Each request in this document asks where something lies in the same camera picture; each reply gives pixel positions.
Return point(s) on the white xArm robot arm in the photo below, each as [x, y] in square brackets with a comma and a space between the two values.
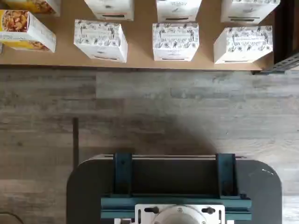
[180, 217]

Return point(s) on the wooden shelf board with boxes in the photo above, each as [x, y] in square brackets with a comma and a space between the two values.
[140, 42]

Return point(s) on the white botanical print box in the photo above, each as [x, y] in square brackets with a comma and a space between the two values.
[245, 39]
[98, 35]
[175, 37]
[180, 9]
[250, 9]
[109, 7]

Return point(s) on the yellow white granola box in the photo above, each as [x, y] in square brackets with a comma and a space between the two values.
[18, 25]
[35, 4]

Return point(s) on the dark grey robot cart platform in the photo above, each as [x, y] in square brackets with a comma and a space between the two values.
[88, 186]

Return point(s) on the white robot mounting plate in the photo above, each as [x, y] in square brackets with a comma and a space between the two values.
[144, 217]

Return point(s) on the teal metal frame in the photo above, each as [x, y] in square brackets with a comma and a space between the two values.
[121, 172]

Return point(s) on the thin dark post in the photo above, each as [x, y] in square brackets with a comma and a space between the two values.
[75, 140]

